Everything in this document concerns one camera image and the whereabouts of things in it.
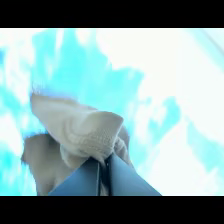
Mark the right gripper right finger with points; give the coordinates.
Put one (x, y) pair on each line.
(128, 181)

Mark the cream knitted sweater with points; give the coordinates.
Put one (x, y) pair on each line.
(80, 130)

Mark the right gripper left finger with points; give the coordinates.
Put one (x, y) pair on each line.
(81, 181)

